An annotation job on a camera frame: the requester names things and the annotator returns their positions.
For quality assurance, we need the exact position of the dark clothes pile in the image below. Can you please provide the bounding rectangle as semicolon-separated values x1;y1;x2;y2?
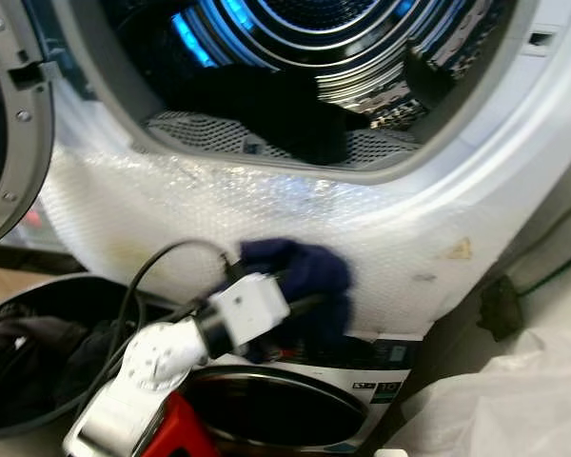
0;305;125;429

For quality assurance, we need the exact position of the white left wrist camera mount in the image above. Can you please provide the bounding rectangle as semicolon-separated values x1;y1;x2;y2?
212;273;292;348

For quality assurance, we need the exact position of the black garment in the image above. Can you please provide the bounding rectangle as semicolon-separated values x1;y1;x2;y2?
157;62;372;165

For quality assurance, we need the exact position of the black round laundry basket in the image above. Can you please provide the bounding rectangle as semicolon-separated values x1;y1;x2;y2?
0;274;172;439

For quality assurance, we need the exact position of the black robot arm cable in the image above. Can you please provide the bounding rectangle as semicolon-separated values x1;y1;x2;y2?
76;238;244;420

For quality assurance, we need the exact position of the grey washer door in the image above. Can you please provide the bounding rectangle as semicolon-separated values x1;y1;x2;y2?
0;0;60;251

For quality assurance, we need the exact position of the white plastic bag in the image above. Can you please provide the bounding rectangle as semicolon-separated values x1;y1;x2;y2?
381;276;571;457

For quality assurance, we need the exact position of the dark blue cloth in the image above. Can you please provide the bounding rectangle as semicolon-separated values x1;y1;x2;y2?
238;238;355;363

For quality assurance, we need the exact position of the green cable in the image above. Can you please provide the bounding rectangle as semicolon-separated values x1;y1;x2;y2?
514;200;571;298

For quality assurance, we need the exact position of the white front-loading washing machine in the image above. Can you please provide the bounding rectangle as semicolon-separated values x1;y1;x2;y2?
38;0;571;339

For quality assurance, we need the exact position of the black wall plug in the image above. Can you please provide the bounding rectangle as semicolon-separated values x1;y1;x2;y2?
478;274;524;342

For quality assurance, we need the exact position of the yellow warning sticker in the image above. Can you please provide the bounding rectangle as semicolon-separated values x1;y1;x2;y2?
445;238;473;261

